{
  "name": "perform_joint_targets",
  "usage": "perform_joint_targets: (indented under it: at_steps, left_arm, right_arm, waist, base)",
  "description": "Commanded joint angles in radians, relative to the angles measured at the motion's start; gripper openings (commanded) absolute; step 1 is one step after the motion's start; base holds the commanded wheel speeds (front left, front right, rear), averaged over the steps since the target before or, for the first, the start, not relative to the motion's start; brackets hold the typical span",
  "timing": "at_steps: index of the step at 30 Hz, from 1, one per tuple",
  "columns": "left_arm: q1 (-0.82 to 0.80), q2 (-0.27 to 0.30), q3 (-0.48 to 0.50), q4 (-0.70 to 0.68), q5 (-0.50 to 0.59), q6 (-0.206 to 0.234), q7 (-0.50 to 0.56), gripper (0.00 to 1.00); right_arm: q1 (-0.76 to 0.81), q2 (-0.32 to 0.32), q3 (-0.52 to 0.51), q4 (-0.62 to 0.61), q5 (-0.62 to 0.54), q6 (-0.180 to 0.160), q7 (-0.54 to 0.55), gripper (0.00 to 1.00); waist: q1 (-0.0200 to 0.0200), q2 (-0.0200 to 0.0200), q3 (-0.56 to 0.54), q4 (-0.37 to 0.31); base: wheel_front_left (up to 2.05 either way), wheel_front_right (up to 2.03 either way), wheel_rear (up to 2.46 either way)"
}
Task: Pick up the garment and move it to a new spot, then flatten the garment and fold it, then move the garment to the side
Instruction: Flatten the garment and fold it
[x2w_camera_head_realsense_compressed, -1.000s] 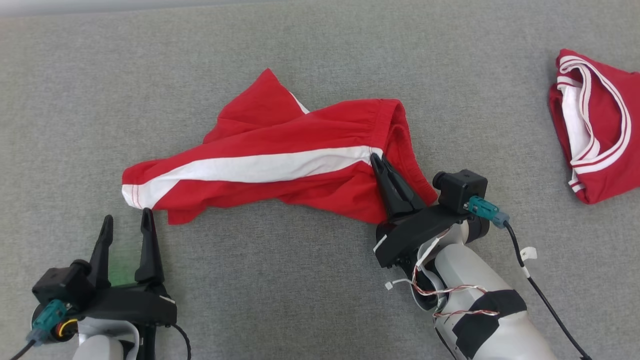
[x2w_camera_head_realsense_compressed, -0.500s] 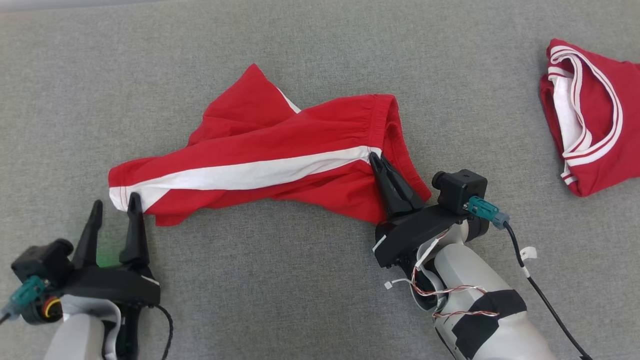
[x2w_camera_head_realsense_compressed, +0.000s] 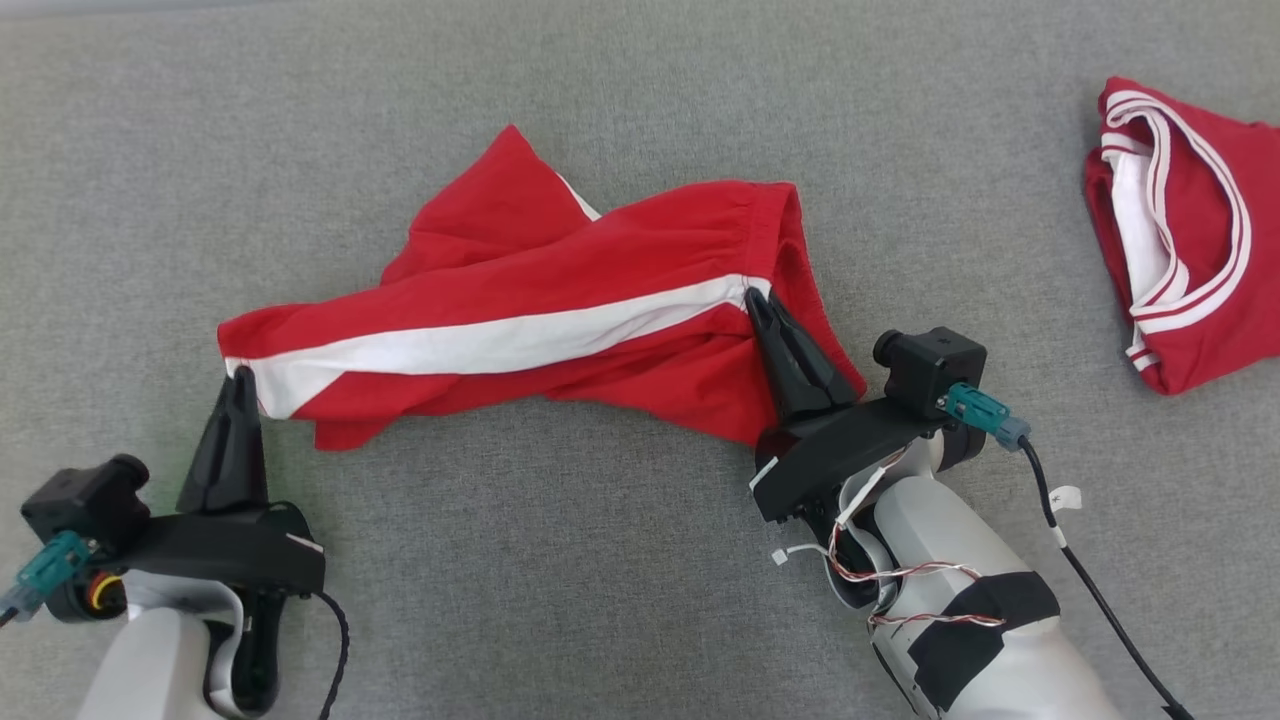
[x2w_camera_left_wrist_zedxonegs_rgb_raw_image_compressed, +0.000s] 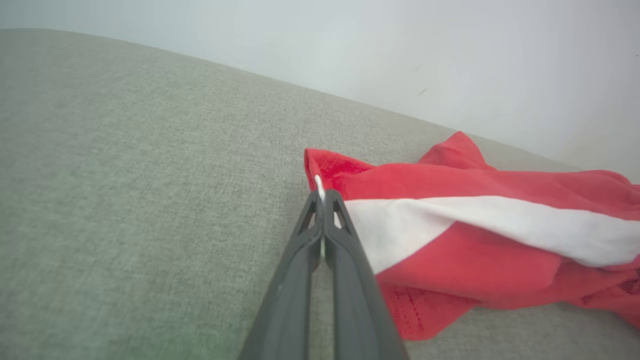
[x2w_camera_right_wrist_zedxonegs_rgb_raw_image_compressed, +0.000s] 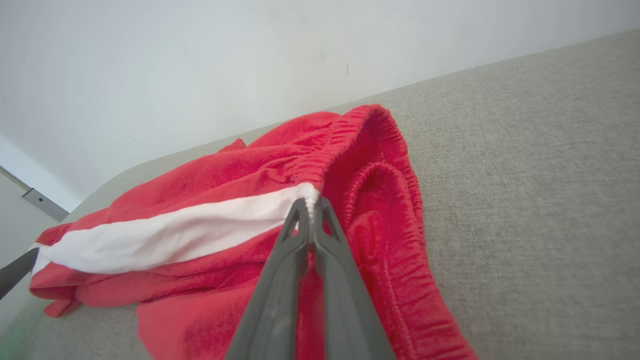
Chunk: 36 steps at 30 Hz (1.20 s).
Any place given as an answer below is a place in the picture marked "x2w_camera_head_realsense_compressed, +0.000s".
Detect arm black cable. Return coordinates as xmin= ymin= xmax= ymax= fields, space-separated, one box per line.
xmin=1015 ymin=438 xmax=1197 ymax=720
xmin=300 ymin=589 xmax=351 ymax=720

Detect left camera teal connector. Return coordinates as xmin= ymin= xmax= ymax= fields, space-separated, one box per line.
xmin=0 ymin=530 xmax=92 ymax=627

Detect red jersey with white sleeves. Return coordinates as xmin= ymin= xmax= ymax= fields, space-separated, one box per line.
xmin=1083 ymin=77 xmax=1280 ymax=396

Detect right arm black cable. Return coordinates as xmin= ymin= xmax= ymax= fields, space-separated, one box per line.
xmin=1015 ymin=438 xmax=1197 ymax=720

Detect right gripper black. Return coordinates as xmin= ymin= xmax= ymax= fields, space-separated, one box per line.
xmin=744 ymin=288 xmax=988 ymax=525

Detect right camera teal connector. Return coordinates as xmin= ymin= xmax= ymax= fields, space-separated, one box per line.
xmin=939 ymin=382 xmax=1033 ymax=452

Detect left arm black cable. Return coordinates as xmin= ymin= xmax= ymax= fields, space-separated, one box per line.
xmin=300 ymin=589 xmax=351 ymax=720

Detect red shorts with white stripe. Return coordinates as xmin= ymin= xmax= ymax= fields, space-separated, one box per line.
xmin=218 ymin=125 xmax=869 ymax=452

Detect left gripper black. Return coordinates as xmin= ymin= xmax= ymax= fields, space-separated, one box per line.
xmin=98 ymin=364 xmax=327 ymax=599

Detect camera teal connector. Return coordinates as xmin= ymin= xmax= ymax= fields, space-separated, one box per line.
xmin=0 ymin=530 xmax=92 ymax=627
xmin=939 ymin=382 xmax=1033 ymax=452

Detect red white twisted wire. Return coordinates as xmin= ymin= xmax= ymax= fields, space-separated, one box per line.
xmin=827 ymin=455 xmax=1007 ymax=632

